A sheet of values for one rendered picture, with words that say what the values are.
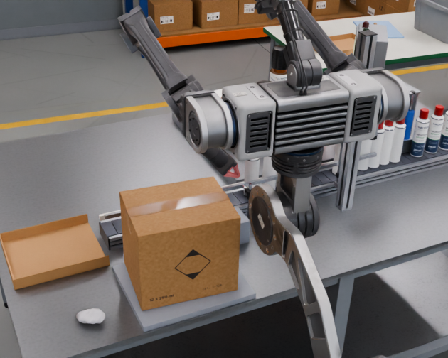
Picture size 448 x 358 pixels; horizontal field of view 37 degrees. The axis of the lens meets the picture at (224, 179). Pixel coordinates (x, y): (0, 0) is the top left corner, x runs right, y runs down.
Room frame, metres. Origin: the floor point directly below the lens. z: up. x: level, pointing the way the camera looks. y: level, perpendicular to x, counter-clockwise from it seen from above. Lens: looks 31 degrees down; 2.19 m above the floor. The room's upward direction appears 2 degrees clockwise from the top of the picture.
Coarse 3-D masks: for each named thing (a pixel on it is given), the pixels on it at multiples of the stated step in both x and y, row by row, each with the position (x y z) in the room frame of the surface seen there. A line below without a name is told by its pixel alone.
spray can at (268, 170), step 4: (268, 156) 2.06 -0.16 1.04; (264, 160) 2.07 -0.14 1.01; (268, 160) 2.06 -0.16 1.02; (264, 164) 2.07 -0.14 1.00; (268, 164) 2.06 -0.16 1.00; (264, 168) 2.07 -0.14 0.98; (268, 168) 2.05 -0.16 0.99; (272, 168) 2.05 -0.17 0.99; (264, 172) 2.06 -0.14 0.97; (268, 172) 2.05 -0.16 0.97; (272, 172) 2.06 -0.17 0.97; (276, 172) 2.07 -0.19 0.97; (264, 176) 2.06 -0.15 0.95; (268, 176) 2.05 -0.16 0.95; (272, 180) 2.06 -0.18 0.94; (268, 184) 2.05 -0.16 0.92; (272, 184) 2.06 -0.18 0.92
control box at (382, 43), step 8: (360, 24) 2.21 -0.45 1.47; (376, 32) 2.13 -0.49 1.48; (384, 32) 2.14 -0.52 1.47; (384, 40) 2.05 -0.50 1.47; (376, 48) 2.05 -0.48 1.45; (384, 48) 2.05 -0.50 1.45; (376, 56) 2.05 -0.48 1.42; (384, 56) 2.05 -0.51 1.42; (376, 64) 2.05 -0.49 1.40; (384, 64) 2.05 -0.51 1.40
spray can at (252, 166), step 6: (246, 162) 2.03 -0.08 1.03; (252, 162) 2.02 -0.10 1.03; (258, 162) 2.03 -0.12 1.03; (246, 168) 2.03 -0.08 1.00; (252, 168) 2.02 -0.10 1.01; (258, 168) 2.03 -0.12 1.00; (246, 174) 2.03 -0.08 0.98; (252, 174) 2.02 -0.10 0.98; (258, 174) 2.04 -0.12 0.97; (246, 180) 2.03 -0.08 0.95; (252, 186) 2.02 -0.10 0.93
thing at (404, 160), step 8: (408, 152) 2.40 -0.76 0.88; (424, 152) 2.41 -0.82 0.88; (440, 152) 2.41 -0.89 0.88; (400, 160) 2.33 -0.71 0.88; (408, 160) 2.34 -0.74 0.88; (416, 160) 2.34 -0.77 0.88; (368, 168) 2.26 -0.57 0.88; (376, 168) 2.26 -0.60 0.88; (384, 168) 2.26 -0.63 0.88; (312, 176) 2.19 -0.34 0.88; (320, 176) 2.19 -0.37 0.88; (328, 176) 2.19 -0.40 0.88; (312, 184) 2.13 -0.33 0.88; (320, 184) 2.13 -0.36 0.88; (240, 192) 2.06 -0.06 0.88; (232, 200) 2.00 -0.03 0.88; (240, 200) 2.00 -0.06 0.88; (104, 224) 1.83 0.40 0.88; (112, 224) 1.84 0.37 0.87; (120, 224) 1.84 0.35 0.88; (112, 232) 1.79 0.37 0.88; (120, 232) 1.79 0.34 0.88
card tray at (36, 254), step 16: (48, 224) 1.85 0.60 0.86; (64, 224) 1.87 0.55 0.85; (80, 224) 1.89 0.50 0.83; (0, 240) 1.76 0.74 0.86; (16, 240) 1.79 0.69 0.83; (32, 240) 1.80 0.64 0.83; (48, 240) 1.80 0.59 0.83; (64, 240) 1.80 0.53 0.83; (80, 240) 1.80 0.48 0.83; (96, 240) 1.80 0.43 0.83; (16, 256) 1.71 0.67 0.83; (32, 256) 1.71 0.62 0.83; (48, 256) 1.71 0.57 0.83; (64, 256) 1.71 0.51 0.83; (80, 256) 1.71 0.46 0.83; (96, 256) 1.72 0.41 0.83; (16, 272) 1.63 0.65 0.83; (32, 272) 1.63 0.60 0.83; (48, 272) 1.59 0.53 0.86; (64, 272) 1.61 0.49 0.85; (80, 272) 1.64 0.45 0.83; (16, 288) 1.55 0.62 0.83
